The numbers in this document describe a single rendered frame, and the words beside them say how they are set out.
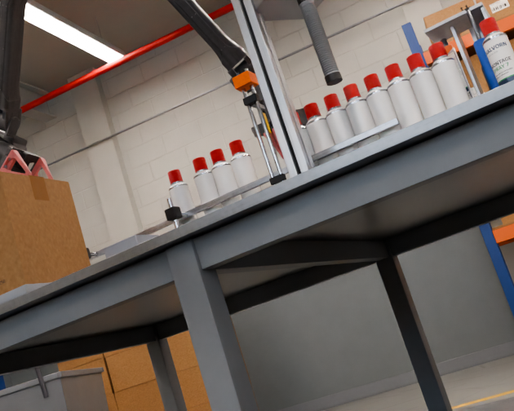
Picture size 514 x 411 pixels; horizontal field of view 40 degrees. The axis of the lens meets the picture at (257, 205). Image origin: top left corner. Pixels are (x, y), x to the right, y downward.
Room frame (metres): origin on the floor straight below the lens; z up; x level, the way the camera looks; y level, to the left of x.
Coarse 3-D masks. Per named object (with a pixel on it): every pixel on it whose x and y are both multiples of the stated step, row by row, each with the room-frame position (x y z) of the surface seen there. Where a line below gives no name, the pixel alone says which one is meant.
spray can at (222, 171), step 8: (216, 152) 1.71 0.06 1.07; (216, 160) 1.71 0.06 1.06; (224, 160) 1.72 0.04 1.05; (216, 168) 1.71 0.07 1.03; (224, 168) 1.71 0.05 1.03; (216, 176) 1.71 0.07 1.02; (224, 176) 1.70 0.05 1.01; (232, 176) 1.71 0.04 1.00; (216, 184) 1.72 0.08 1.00; (224, 184) 1.70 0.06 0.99; (232, 184) 1.71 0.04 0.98; (224, 192) 1.71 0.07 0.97; (232, 200) 1.70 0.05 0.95
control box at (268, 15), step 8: (256, 0) 1.45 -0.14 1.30; (264, 0) 1.44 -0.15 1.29; (272, 0) 1.45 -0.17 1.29; (280, 0) 1.46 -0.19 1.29; (288, 0) 1.47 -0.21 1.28; (296, 0) 1.48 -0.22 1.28; (320, 0) 1.52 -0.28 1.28; (256, 8) 1.46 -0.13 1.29; (264, 8) 1.47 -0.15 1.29; (272, 8) 1.48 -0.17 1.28; (280, 8) 1.49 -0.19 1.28; (288, 8) 1.51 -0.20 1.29; (296, 8) 1.52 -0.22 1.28; (264, 16) 1.51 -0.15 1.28; (272, 16) 1.52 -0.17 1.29; (280, 16) 1.53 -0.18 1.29; (288, 16) 1.55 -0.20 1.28; (296, 16) 1.56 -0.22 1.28
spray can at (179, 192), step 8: (168, 176) 1.78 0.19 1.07; (176, 176) 1.77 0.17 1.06; (176, 184) 1.76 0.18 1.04; (184, 184) 1.77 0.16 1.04; (176, 192) 1.76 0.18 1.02; (184, 192) 1.77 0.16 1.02; (176, 200) 1.76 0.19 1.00; (184, 200) 1.76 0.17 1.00; (192, 200) 1.78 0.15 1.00; (184, 208) 1.76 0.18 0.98; (192, 208) 1.77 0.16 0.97; (192, 216) 1.77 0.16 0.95
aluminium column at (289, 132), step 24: (240, 0) 1.48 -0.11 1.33; (240, 24) 1.48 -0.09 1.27; (264, 24) 1.49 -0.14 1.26; (264, 48) 1.46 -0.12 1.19; (264, 72) 1.48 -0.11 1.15; (264, 96) 1.48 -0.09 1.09; (288, 96) 1.48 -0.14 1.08; (288, 120) 1.46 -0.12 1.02; (288, 144) 1.48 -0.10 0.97; (288, 168) 1.48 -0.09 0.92
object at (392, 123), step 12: (396, 120) 1.50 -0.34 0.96; (372, 132) 1.52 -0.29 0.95; (336, 144) 1.56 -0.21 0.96; (348, 144) 1.55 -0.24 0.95; (312, 156) 1.58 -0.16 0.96; (324, 156) 1.57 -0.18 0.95; (264, 180) 1.64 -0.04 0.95; (228, 192) 1.68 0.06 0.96; (240, 192) 1.67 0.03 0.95; (204, 204) 1.71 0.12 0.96; (216, 204) 1.71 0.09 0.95; (156, 228) 1.78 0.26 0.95
